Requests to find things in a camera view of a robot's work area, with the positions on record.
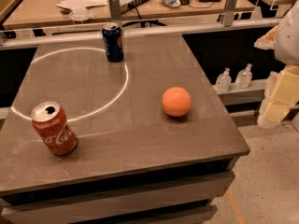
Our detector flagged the blue pepsi can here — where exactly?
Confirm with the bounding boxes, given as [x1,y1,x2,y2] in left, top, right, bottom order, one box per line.
[102,22,123,63]

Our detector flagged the white papers on desk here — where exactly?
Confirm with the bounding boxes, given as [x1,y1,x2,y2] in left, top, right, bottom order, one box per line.
[56,0,107,9]

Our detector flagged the orange fruit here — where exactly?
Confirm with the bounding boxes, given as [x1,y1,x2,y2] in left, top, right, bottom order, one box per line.
[162,87,192,117]

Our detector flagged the lower grey drawer front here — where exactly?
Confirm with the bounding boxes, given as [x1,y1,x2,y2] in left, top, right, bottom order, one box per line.
[92,205,217,224]

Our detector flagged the wooden background desk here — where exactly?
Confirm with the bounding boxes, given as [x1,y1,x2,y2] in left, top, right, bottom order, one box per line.
[2,0,260,31]

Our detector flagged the grey metal post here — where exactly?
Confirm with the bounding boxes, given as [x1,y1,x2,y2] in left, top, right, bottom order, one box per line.
[108,0,122,27]
[221,0,237,27]

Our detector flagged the grey metal post left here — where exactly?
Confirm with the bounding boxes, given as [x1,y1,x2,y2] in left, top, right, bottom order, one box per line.
[108,0,122,27]

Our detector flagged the grey metal post right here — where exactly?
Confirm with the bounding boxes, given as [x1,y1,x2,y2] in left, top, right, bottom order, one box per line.
[221,0,237,27]

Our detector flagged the blue white object on desk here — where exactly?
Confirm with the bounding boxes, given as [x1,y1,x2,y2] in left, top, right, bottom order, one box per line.
[161,0,180,7]

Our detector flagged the white round lid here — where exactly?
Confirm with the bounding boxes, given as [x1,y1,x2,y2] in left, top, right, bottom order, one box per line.
[69,7,92,21]

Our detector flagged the grey drawer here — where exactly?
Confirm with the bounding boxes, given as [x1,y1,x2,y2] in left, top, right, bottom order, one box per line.
[2,171,235,224]
[92,205,217,224]

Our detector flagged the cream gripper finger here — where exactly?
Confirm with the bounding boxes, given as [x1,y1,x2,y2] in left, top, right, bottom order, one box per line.
[254,26,278,50]
[257,65,299,128]

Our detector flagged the upper grey drawer front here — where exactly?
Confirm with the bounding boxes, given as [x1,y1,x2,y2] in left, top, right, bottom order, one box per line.
[2,171,235,224]

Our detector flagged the red coca-cola can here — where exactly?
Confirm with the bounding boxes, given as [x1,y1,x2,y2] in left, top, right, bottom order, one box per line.
[31,102,78,156]

